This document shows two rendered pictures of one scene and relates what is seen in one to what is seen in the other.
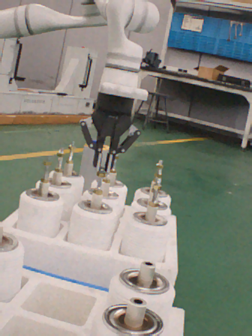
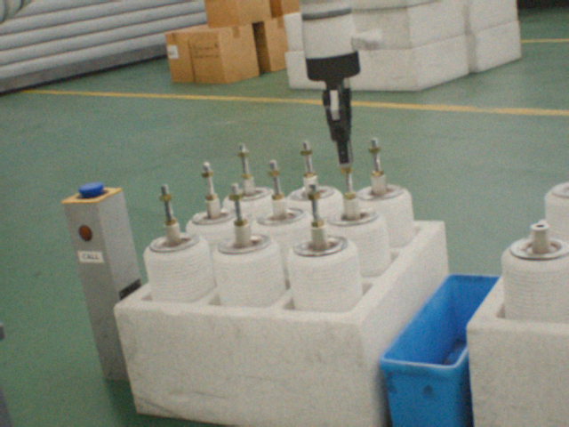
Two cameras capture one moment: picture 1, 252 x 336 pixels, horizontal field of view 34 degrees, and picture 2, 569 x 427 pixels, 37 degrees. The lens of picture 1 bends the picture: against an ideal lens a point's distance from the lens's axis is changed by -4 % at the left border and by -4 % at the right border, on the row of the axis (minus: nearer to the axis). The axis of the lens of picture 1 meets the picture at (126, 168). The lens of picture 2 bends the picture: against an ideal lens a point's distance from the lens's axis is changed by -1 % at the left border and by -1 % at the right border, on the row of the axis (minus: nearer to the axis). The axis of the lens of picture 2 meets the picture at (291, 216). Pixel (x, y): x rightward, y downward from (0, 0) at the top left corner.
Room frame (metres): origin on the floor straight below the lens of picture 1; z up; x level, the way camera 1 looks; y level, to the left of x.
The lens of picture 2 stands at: (0.46, 1.16, 0.63)
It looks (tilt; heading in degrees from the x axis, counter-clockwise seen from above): 17 degrees down; 294
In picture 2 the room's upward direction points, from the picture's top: 9 degrees counter-clockwise
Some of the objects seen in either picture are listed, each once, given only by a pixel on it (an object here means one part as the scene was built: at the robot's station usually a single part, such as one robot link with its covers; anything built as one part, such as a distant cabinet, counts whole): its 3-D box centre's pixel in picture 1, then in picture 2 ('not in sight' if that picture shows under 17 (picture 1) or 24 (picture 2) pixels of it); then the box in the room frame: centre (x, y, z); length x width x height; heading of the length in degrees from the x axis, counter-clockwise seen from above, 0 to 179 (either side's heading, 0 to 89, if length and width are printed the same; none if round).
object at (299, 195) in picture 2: (151, 204); (312, 194); (0.98, -0.08, 0.25); 0.08 x 0.08 x 0.01
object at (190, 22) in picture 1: (193, 22); not in sight; (5.99, -0.52, 1.54); 0.32 x 0.02 x 0.25; 64
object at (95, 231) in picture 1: (88, 246); (360, 275); (0.87, 0.05, 0.16); 0.10 x 0.10 x 0.18
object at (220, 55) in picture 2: not in sight; (223, 53); (2.73, -3.23, 0.15); 0.30 x 0.24 x 0.30; 153
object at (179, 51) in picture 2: not in sight; (198, 52); (2.99, -3.41, 0.15); 0.30 x 0.24 x 0.30; 63
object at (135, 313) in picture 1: (135, 313); not in sight; (0.44, -0.04, 0.26); 0.02 x 0.02 x 0.03
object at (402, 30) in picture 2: not in sight; (403, 23); (1.49, -2.64, 0.27); 0.39 x 0.39 x 0.18; 65
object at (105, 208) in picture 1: (95, 207); (352, 217); (0.87, 0.05, 0.25); 0.08 x 0.08 x 0.01
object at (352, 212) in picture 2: (96, 201); (351, 209); (0.87, 0.05, 0.26); 0.02 x 0.02 x 0.03
